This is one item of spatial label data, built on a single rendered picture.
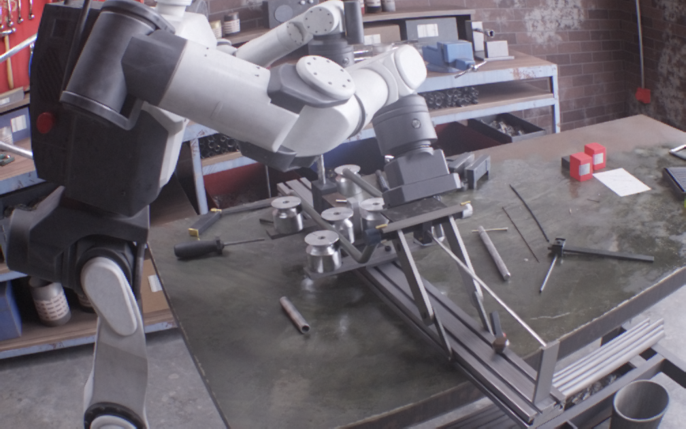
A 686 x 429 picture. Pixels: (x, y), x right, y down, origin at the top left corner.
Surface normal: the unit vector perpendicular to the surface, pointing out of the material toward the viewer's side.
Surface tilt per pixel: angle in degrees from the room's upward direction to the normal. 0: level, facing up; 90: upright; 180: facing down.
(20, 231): 49
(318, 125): 117
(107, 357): 111
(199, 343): 0
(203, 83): 82
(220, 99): 90
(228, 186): 90
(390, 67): 63
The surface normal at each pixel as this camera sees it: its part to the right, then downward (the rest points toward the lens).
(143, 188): 0.69, 0.50
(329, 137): 0.31, 0.71
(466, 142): -0.92, 0.22
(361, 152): 0.38, 0.31
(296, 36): 0.83, -0.38
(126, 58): 0.37, 0.04
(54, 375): -0.09, -0.93
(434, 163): 0.29, -0.20
